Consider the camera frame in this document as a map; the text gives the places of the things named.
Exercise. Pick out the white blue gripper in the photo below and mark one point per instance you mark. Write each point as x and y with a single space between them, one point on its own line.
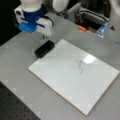
35 21

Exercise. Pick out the black whiteboard eraser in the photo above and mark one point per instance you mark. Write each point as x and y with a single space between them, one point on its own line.
44 49

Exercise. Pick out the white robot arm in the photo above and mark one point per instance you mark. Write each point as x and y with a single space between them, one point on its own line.
52 6

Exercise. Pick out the robot base with orange clamps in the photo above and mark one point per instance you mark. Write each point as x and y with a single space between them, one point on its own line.
102 15

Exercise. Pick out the white whiteboard panel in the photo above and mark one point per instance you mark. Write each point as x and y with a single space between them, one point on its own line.
74 74

